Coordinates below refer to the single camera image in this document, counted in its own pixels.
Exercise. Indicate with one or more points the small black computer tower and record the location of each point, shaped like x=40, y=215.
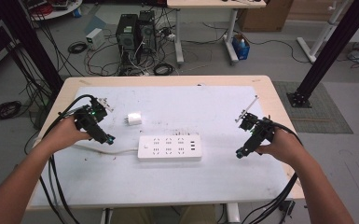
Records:
x=147, y=31

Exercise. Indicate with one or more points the white table mat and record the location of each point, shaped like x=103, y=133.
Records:
x=174, y=180

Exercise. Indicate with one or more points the wooden desk with white legs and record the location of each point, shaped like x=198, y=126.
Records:
x=211, y=3

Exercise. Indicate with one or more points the grey floor mat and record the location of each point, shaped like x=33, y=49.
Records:
x=318, y=109

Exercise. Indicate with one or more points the black metal frame post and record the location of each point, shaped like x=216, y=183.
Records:
x=28, y=40
x=329, y=53

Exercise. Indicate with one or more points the brown cardboard box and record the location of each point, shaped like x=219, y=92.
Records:
x=265, y=15

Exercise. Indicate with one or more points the white charger adapter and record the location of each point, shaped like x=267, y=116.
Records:
x=134, y=118

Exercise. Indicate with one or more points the white power strip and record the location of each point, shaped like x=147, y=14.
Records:
x=169, y=147

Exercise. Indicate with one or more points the white metal stand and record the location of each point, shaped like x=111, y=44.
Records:
x=321, y=34

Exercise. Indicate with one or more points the blue box with bottles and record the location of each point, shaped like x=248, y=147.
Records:
x=241, y=46

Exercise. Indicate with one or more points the round white table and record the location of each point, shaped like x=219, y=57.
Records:
x=59, y=11

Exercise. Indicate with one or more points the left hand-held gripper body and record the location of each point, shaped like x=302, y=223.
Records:
x=88, y=119

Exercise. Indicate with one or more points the white table leg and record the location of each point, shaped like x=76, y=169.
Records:
x=233, y=213
x=106, y=216

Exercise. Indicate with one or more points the person's left hand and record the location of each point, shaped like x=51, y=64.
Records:
x=63, y=135

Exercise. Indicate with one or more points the large black computer tower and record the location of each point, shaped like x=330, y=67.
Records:
x=127, y=37

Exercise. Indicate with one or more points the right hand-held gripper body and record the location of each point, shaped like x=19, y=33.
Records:
x=259, y=132

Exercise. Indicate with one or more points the person's right hand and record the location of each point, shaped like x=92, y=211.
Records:
x=284, y=147

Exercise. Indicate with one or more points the white power supply box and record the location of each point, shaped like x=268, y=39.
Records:
x=94, y=39

